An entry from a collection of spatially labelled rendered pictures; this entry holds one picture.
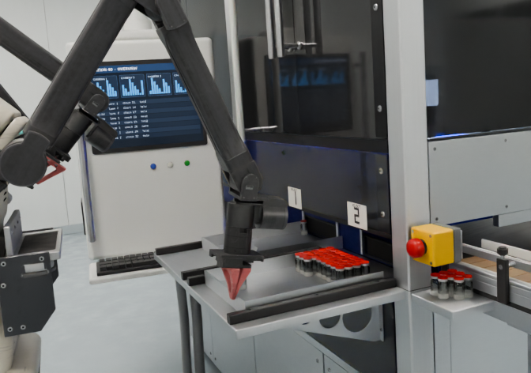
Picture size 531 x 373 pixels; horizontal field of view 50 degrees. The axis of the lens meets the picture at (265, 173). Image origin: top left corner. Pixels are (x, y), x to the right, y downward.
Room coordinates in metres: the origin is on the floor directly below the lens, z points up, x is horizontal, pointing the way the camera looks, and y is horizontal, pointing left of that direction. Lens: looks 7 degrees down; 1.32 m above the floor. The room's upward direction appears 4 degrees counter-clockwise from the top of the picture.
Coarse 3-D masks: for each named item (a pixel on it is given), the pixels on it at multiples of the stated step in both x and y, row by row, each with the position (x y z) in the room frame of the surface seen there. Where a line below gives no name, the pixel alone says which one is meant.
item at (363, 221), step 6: (348, 204) 1.42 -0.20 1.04; (354, 204) 1.39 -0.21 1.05; (348, 210) 1.42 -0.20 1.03; (354, 210) 1.39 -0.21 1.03; (360, 210) 1.37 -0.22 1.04; (366, 210) 1.35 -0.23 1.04; (348, 216) 1.42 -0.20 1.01; (360, 216) 1.37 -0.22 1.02; (366, 216) 1.35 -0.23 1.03; (348, 222) 1.42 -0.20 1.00; (354, 222) 1.40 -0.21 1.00; (360, 222) 1.37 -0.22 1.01; (366, 222) 1.35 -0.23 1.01; (366, 228) 1.35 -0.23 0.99
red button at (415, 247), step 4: (412, 240) 1.14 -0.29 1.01; (416, 240) 1.14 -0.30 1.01; (420, 240) 1.14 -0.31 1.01; (408, 244) 1.15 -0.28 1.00; (412, 244) 1.14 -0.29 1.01; (416, 244) 1.13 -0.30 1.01; (420, 244) 1.13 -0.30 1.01; (408, 248) 1.15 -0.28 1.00; (412, 248) 1.13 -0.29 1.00; (416, 248) 1.13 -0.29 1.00; (420, 248) 1.13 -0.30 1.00; (408, 252) 1.15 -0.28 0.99; (412, 252) 1.13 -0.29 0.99; (416, 252) 1.13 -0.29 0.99; (420, 252) 1.13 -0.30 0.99; (412, 256) 1.14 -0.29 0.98; (416, 256) 1.13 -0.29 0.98; (420, 256) 1.14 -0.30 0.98
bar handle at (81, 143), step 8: (80, 144) 1.89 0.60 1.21; (80, 152) 1.89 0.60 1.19; (80, 160) 1.89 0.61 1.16; (88, 176) 1.90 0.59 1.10; (88, 184) 1.90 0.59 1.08; (88, 192) 1.89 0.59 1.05; (88, 200) 1.89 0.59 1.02; (88, 208) 1.89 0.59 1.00; (88, 216) 1.89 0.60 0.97; (88, 224) 1.89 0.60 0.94; (88, 232) 1.89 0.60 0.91; (88, 240) 1.89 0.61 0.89
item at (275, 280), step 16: (288, 256) 1.45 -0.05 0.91; (208, 272) 1.34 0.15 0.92; (256, 272) 1.41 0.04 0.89; (272, 272) 1.42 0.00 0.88; (288, 272) 1.41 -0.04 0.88; (224, 288) 1.23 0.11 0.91; (256, 288) 1.29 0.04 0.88; (272, 288) 1.29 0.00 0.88; (288, 288) 1.28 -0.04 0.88; (304, 288) 1.18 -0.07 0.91; (320, 288) 1.19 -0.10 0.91; (336, 288) 1.21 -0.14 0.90; (240, 304) 1.15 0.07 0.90; (256, 304) 1.13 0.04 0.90
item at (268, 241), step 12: (288, 228) 1.83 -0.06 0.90; (300, 228) 1.84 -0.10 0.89; (204, 240) 1.69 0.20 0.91; (216, 240) 1.73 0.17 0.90; (252, 240) 1.76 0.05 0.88; (264, 240) 1.75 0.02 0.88; (276, 240) 1.74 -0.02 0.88; (288, 240) 1.73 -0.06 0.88; (300, 240) 1.72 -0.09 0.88; (312, 240) 1.71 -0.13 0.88; (324, 240) 1.59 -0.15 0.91; (336, 240) 1.60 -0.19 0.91; (264, 252) 1.51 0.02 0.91; (276, 252) 1.53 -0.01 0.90
